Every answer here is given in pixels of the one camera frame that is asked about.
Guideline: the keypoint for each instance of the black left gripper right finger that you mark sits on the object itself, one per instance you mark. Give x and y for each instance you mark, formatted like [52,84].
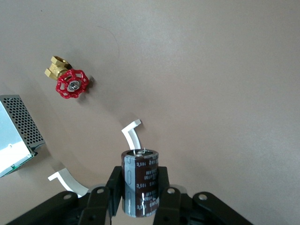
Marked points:
[173,204]

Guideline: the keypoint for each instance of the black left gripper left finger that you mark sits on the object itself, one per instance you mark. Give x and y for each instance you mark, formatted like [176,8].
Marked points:
[98,204]

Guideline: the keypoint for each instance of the dark printed electrolytic capacitor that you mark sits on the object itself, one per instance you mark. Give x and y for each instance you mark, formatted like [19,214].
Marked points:
[145,182]

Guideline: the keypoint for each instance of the perforated metal power supply box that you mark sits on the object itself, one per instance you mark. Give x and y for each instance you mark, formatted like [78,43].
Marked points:
[14,136]

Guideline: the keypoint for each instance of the brass valve red handwheel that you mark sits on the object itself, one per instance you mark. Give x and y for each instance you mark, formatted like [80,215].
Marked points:
[71,84]

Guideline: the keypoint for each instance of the white curved plastic bracket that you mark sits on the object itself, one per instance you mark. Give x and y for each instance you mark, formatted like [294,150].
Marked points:
[131,138]

